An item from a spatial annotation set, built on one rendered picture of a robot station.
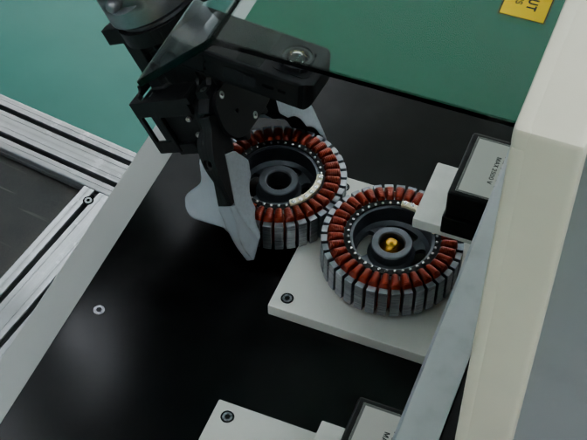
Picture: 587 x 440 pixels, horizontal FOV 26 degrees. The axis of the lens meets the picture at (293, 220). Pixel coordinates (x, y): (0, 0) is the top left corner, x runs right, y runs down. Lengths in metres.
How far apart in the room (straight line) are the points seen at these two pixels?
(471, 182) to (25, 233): 1.03
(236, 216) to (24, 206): 0.90
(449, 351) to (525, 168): 0.20
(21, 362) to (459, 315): 0.52
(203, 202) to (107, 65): 1.36
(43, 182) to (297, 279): 0.92
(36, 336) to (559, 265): 0.68
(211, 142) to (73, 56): 1.43
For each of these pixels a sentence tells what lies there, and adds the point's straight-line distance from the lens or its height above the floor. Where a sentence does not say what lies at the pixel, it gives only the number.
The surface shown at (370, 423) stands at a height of 0.92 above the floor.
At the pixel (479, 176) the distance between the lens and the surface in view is 0.90.
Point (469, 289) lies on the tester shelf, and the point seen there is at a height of 1.12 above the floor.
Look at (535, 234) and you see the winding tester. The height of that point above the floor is 1.28.
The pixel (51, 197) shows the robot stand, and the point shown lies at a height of 0.21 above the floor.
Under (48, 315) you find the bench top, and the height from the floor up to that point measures 0.75.
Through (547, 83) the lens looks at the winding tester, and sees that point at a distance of 0.39.
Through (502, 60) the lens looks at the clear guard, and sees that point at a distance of 0.78.
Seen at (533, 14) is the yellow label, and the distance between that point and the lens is 0.81.
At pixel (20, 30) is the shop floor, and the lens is 2.45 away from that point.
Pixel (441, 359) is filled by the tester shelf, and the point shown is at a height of 1.11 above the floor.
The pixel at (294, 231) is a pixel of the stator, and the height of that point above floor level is 0.81.
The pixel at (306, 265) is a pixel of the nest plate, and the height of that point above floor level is 0.78.
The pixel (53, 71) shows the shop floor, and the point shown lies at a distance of 2.36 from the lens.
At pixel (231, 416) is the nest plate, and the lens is 0.94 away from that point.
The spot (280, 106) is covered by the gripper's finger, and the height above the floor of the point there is 0.86.
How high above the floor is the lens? 1.58
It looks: 50 degrees down
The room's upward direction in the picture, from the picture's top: straight up
